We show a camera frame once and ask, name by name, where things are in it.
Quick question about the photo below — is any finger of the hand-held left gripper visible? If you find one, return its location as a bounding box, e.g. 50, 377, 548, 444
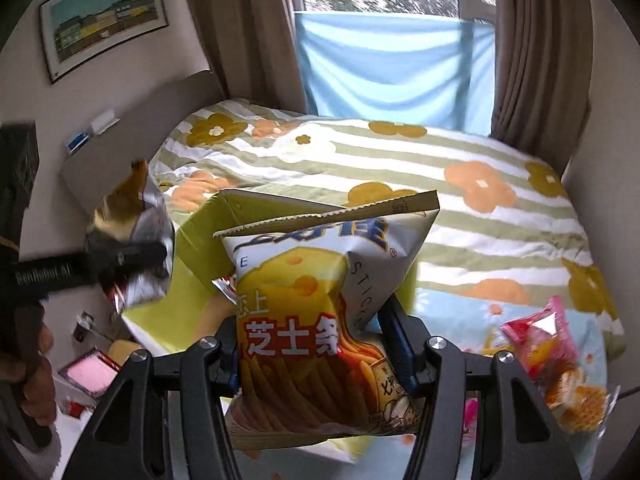
85, 241, 169, 287

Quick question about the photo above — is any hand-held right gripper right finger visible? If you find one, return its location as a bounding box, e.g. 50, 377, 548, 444
378, 300, 583, 480

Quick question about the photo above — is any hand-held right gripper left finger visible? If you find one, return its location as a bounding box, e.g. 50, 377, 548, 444
60, 332, 242, 480

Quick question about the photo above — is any silver and gold snack packet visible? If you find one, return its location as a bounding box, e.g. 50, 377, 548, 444
85, 159, 177, 313

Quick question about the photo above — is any yellow-green cardboard box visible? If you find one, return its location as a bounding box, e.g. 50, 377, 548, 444
122, 189, 441, 463

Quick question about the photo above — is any yellow cheese stick snack bag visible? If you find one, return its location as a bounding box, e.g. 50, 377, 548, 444
212, 190, 441, 442

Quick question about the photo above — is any pink snack packet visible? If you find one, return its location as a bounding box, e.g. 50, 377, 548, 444
499, 296, 582, 378

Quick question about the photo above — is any clear-wrapped waffle packet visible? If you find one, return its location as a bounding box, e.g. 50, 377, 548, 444
542, 364, 622, 435

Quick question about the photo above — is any person's left hand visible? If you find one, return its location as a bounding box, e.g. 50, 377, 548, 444
0, 321, 59, 428

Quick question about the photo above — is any light blue daisy sheet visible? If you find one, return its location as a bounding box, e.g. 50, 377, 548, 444
412, 285, 628, 480

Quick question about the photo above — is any small silver object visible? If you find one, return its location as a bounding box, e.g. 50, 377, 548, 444
74, 311, 97, 342

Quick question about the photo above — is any red and white snack packet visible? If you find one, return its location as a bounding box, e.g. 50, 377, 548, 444
212, 275, 240, 307

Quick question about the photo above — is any pale yellow object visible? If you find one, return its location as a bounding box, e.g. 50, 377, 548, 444
106, 339, 145, 367

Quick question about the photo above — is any bright pink wrapper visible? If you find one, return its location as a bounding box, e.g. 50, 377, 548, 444
462, 396, 482, 443

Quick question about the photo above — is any pink flat box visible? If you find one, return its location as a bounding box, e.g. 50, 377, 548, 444
59, 349, 122, 397

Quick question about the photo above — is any small blue and white box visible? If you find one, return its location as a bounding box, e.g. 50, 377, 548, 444
66, 130, 96, 157

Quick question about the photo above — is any grey headboard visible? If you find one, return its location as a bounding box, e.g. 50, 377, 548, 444
59, 70, 230, 213

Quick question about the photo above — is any striped floral blanket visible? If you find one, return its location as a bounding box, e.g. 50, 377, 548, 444
149, 97, 627, 353

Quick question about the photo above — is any framed landscape picture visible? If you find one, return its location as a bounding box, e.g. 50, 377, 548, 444
39, 0, 170, 86

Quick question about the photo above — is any brown curtain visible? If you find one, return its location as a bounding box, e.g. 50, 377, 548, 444
177, 0, 312, 111
489, 0, 595, 173

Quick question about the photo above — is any light blue hanging cloth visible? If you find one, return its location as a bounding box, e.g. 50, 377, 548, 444
293, 10, 497, 137

